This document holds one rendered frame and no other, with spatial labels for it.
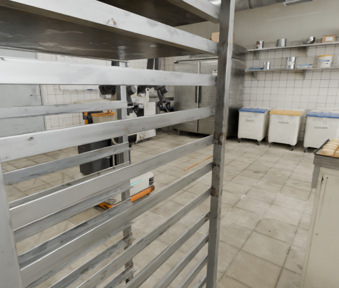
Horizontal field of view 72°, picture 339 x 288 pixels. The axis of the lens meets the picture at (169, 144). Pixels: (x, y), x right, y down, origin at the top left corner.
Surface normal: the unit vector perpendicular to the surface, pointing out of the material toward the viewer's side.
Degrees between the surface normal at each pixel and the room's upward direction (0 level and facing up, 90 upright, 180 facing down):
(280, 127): 92
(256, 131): 93
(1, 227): 90
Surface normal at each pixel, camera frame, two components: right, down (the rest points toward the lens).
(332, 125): -0.60, 0.21
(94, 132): 0.80, 0.15
